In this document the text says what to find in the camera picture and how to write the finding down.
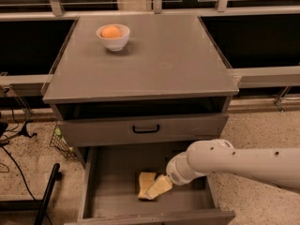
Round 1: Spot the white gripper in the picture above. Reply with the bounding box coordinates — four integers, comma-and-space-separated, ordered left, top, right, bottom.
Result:
145, 152, 204, 200

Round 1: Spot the yellow sponge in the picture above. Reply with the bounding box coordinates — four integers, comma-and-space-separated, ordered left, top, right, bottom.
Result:
138, 172, 157, 200

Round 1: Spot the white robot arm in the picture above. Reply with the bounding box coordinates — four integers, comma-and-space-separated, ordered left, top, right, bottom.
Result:
145, 139, 300, 200

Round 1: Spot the grey open middle drawer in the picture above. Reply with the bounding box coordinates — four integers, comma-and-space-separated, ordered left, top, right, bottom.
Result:
66, 142, 235, 225

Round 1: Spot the grey top drawer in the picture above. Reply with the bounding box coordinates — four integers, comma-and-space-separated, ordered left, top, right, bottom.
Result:
58, 112, 228, 147

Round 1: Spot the grey drawer cabinet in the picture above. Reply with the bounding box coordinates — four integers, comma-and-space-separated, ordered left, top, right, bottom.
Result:
41, 13, 240, 225

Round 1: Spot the black stand leg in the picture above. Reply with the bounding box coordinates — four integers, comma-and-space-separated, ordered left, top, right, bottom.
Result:
34, 163, 60, 225

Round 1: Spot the black tripod stand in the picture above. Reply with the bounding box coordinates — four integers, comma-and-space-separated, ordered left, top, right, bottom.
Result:
0, 87, 38, 143

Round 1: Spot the white ceramic bowl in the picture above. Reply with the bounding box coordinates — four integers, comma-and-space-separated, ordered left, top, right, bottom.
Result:
96, 24, 130, 52

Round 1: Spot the orange fruit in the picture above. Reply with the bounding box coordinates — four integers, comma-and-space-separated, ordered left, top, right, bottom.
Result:
101, 25, 121, 38

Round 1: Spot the black drawer handle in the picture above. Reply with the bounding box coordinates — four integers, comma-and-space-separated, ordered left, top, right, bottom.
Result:
132, 125, 160, 134

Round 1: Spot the wire mesh basket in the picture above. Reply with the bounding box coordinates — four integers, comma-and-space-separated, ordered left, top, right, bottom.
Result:
50, 127, 77, 159

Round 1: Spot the black floor cable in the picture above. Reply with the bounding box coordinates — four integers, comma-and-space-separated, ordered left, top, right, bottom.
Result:
0, 141, 54, 225

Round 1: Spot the metal rail bracket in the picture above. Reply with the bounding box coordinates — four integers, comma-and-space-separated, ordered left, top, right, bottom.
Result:
274, 86, 291, 113

